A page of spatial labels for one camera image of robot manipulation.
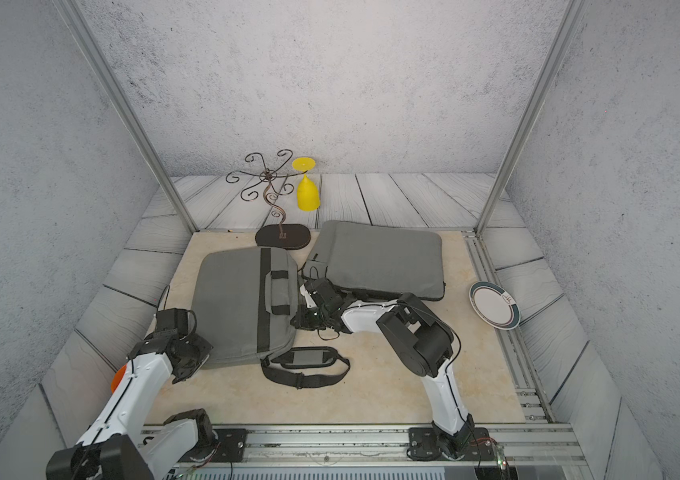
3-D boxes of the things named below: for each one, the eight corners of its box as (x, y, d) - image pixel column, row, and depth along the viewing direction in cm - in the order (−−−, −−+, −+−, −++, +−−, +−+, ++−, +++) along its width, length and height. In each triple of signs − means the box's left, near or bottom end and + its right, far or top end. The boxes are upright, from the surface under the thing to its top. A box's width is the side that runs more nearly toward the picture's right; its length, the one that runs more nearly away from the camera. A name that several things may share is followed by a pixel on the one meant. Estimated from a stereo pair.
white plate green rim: (478, 329, 96) (482, 324, 94) (465, 287, 107) (468, 281, 104) (522, 329, 96) (526, 324, 93) (504, 286, 107) (508, 281, 104)
